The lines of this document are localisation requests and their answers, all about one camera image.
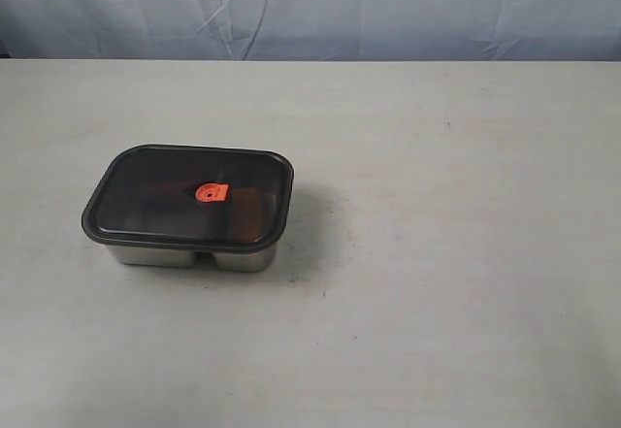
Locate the blue wrinkled backdrop cloth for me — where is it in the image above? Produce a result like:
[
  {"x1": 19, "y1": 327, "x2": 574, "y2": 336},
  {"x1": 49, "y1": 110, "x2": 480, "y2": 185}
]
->
[{"x1": 1, "y1": 0, "x2": 620, "y2": 61}]

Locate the dark transparent lunch box lid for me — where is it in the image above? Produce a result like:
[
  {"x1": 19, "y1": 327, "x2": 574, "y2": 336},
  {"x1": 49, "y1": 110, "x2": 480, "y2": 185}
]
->
[{"x1": 81, "y1": 144, "x2": 296, "y2": 254}]

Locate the yellow toy cheese wedge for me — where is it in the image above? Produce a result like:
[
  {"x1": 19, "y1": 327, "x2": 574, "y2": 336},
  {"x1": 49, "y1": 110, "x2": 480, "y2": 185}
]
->
[{"x1": 230, "y1": 187, "x2": 263, "y2": 243}]

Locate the stainless steel lunch box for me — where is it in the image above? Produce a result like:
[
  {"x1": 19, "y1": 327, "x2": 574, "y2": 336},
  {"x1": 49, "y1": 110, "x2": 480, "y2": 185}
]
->
[{"x1": 81, "y1": 144, "x2": 296, "y2": 272}]

